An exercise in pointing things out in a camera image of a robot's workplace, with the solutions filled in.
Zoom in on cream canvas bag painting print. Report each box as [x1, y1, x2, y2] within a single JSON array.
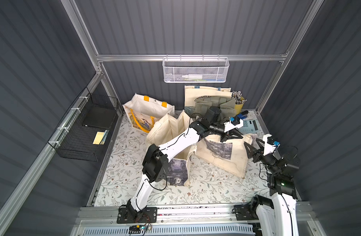
[[196, 132, 258, 179]]

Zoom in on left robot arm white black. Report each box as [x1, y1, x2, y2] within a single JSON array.
[[126, 106, 248, 220]]

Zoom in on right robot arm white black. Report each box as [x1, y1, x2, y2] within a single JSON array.
[[244, 135, 299, 236]]

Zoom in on olive green tote bag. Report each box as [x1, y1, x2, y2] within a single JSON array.
[[194, 96, 236, 118]]

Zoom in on cream tote bag black lettering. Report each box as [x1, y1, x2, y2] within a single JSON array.
[[184, 86, 232, 107]]

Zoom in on open cream canvas bag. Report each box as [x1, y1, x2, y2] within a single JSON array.
[[146, 111, 197, 187]]

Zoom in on light blue calculator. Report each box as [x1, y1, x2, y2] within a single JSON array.
[[238, 120, 260, 134]]

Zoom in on blue stapler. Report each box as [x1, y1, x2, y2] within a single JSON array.
[[236, 110, 249, 120]]

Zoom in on yellow pen holder cup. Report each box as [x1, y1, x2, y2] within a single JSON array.
[[231, 91, 246, 115]]

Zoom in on floral table mat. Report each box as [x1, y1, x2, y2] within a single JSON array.
[[93, 116, 269, 206]]

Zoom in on white bottle in basket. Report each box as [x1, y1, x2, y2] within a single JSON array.
[[182, 74, 203, 81]]

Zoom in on black notebook in basket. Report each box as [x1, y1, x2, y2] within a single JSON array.
[[82, 106, 116, 129]]

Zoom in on yellow sticky note pad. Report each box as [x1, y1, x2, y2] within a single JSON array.
[[93, 132, 105, 145]]

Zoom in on small green circuit board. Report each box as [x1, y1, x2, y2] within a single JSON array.
[[128, 225, 147, 235]]

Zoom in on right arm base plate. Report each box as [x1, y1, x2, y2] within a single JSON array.
[[232, 203, 257, 221]]

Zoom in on white wire mesh basket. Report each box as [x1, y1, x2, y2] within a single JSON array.
[[162, 56, 230, 83]]

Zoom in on white tote bag yellow handles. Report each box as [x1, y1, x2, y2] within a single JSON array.
[[123, 94, 175, 133]]

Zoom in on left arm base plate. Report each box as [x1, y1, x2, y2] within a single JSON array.
[[116, 206, 158, 224]]

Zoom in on black wire wall basket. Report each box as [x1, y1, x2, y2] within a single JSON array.
[[48, 89, 118, 162]]

